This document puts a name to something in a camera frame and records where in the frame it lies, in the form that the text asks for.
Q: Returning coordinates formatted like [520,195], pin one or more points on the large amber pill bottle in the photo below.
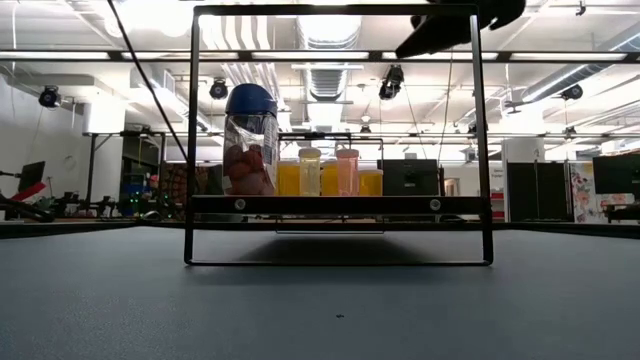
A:
[288,180]
[372,184]
[329,180]

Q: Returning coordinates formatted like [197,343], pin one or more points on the small pale yellow pill bottle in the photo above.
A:
[310,172]

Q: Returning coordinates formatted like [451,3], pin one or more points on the tall black cabinet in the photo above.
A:
[537,190]

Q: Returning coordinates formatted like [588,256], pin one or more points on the small black monitor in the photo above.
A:
[32,175]

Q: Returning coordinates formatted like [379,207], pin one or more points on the small black table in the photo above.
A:
[622,211]

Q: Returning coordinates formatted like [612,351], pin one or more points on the wooden tray board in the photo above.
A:
[340,205]

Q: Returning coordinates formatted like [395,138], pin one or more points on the floral poster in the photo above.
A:
[582,192]

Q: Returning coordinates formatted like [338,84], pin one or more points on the black ceiling spotlight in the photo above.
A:
[50,96]
[391,85]
[218,89]
[572,91]

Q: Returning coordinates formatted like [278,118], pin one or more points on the small pink pill bottle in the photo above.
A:
[347,172]

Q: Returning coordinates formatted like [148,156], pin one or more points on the blue-capped clear antacid bottle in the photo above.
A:
[250,100]

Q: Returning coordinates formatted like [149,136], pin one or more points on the wide black monitor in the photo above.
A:
[617,175]

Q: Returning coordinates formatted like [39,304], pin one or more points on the black metal rack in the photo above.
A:
[91,165]

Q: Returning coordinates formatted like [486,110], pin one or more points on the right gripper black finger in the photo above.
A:
[450,25]
[450,39]

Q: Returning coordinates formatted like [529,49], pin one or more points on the blue table mat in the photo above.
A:
[320,310]

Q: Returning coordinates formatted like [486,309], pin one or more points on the blue equipment box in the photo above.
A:
[134,192]

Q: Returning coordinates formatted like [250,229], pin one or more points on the red bar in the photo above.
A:
[31,191]

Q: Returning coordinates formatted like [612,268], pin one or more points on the person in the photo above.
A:
[152,189]

